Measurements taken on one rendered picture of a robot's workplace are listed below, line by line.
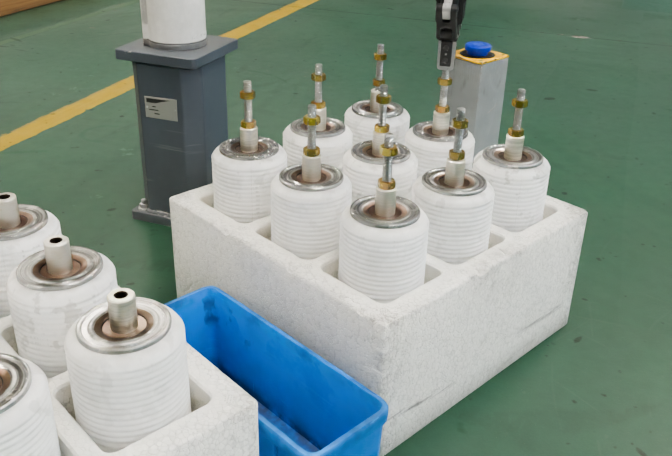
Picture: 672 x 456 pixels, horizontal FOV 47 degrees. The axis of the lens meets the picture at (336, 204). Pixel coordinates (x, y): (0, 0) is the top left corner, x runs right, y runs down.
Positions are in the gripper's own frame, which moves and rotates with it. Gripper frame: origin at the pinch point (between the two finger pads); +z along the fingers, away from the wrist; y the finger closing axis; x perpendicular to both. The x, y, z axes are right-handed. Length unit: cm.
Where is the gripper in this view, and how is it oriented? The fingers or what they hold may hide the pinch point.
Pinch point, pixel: (446, 54)
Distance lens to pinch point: 102.5
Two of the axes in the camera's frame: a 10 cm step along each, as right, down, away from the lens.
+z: -0.2, 9.0, 4.4
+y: 2.3, -4.2, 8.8
